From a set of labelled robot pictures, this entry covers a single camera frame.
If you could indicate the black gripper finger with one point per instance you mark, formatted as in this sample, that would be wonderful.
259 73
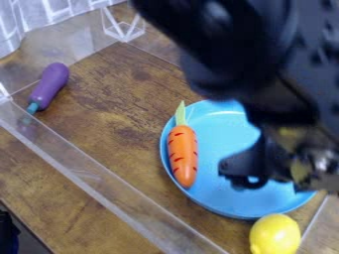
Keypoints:
247 183

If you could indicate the orange toy carrot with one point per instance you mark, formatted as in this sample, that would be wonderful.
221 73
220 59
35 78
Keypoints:
183 149

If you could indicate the clear acrylic enclosure wall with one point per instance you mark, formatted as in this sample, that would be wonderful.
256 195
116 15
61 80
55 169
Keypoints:
84 167

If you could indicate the purple toy eggplant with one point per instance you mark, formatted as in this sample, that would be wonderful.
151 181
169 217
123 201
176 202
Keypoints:
53 80

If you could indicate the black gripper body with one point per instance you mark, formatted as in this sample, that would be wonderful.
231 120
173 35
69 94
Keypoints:
297 155

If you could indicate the yellow toy lemon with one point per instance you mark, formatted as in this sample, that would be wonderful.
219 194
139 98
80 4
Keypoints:
275 235

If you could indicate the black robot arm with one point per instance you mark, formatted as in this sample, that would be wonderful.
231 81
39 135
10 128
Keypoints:
268 54

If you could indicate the white curtain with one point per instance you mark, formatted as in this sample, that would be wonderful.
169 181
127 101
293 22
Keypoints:
22 16

